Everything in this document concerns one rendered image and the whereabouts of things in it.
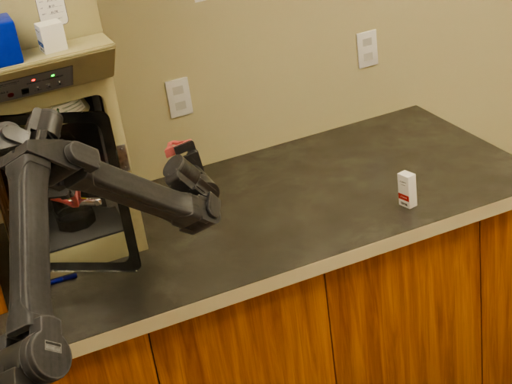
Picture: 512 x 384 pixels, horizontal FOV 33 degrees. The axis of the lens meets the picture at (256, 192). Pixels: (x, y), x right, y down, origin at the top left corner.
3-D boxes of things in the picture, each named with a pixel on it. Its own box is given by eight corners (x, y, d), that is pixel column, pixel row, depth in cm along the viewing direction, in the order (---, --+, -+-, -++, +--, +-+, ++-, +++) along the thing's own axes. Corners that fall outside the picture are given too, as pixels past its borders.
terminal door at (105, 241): (24, 270, 209) (-21, 116, 191) (142, 270, 202) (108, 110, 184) (22, 272, 208) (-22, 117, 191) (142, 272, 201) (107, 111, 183)
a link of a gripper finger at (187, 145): (181, 128, 200) (195, 142, 192) (189, 155, 203) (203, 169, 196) (154, 139, 198) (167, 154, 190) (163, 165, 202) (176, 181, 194)
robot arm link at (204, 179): (209, 213, 186) (226, 193, 186) (187, 196, 183) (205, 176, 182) (197, 200, 192) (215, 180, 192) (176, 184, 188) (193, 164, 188)
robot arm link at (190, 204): (30, 186, 154) (71, 161, 149) (29, 158, 157) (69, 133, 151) (192, 241, 186) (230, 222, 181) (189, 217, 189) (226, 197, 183)
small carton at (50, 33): (40, 49, 188) (33, 23, 186) (62, 44, 190) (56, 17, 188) (46, 55, 184) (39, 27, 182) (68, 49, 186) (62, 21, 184)
